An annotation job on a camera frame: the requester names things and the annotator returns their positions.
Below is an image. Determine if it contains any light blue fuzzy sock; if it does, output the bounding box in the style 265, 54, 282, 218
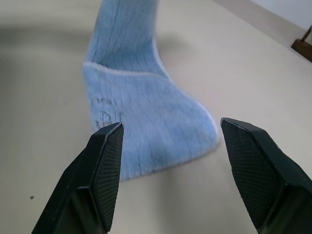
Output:
82, 0, 219, 182

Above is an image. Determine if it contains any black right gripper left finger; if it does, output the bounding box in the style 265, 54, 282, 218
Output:
31, 121, 124, 234

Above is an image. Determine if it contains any brown wooden stand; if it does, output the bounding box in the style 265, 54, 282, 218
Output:
291, 25, 312, 63

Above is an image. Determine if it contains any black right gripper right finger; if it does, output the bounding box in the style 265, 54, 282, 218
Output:
220, 117, 312, 234

